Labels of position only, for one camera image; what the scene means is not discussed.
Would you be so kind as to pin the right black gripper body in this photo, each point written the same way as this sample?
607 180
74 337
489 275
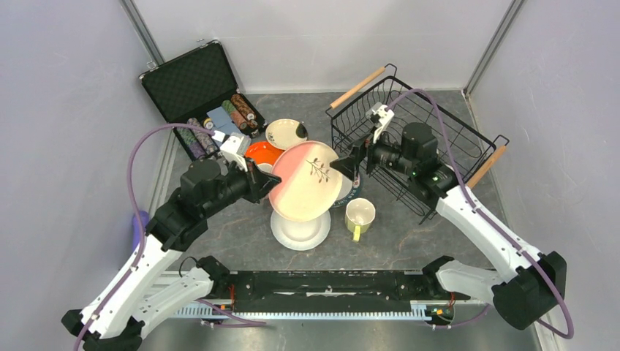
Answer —
382 154

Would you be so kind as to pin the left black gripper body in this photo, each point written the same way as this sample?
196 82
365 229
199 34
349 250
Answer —
239 183

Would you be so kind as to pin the pink mug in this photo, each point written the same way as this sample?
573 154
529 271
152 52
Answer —
265 168

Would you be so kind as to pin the orange plate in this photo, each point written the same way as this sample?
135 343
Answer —
263 153

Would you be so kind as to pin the pink and cream plate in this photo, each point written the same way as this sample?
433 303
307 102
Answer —
309 185

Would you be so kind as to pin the cream plate with black spot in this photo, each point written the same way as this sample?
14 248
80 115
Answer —
285 133

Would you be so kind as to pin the white scalloped plate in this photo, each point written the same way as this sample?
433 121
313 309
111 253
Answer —
300 236

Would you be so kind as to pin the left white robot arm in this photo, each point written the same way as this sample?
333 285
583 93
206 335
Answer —
123 315

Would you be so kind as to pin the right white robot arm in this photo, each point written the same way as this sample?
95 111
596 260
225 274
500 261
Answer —
524 285

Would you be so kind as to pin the yellow green mug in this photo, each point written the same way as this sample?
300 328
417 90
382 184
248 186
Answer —
359 214

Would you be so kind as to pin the blue card deck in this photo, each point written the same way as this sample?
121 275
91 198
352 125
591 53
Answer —
222 121

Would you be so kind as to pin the black poker chip case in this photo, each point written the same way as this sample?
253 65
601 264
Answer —
195 83

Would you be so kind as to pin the purple flashlight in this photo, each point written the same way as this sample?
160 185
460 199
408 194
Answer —
144 217

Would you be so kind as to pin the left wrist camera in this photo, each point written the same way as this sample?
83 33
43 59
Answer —
233 147

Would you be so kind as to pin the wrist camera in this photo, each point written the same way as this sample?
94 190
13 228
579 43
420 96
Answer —
233 147
380 115

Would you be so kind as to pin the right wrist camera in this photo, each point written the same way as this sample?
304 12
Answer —
380 115

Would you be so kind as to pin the black wire dish rack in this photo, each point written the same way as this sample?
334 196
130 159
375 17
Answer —
438 150

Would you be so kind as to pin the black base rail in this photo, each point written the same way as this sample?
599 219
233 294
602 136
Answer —
339 293

